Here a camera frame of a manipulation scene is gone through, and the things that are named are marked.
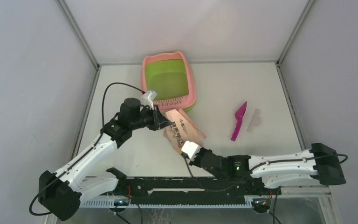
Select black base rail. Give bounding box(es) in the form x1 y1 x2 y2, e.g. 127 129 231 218
107 177 282 206

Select cat litter bag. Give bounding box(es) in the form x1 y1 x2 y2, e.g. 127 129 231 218
163 109 206 154

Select pink green litter box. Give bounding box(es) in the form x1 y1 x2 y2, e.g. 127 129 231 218
141 51 197 112

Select left black cable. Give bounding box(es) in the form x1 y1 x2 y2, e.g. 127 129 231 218
101 82 145 124

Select magenta plastic scoop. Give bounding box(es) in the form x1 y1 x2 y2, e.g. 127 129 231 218
231 101 248 141

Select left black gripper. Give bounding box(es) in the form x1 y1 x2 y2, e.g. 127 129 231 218
130 105 172 131

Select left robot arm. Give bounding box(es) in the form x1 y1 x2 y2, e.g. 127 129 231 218
33 98 172 221

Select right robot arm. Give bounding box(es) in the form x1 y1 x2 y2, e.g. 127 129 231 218
181 141 346 194

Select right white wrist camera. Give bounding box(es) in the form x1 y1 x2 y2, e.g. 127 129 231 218
181 141 201 161

